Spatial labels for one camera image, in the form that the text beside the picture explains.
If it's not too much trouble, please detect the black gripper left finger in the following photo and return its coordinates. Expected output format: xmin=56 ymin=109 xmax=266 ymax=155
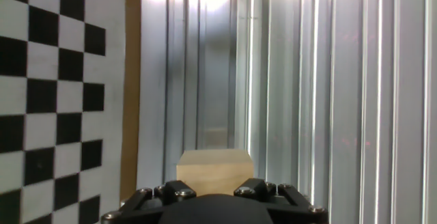
xmin=100 ymin=180 xmax=197 ymax=224

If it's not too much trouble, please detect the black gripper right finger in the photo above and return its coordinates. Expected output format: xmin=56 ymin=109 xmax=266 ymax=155
xmin=234 ymin=178 xmax=329 ymax=224

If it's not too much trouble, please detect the light wooden block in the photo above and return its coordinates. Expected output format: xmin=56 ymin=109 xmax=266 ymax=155
xmin=176 ymin=149 xmax=255 ymax=197

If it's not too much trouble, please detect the brown cardboard board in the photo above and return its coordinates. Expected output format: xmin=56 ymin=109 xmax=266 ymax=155
xmin=0 ymin=0 xmax=142 ymax=224

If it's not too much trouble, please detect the checkerboard paper sheet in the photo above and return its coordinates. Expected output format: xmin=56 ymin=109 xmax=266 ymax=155
xmin=0 ymin=0 xmax=127 ymax=224

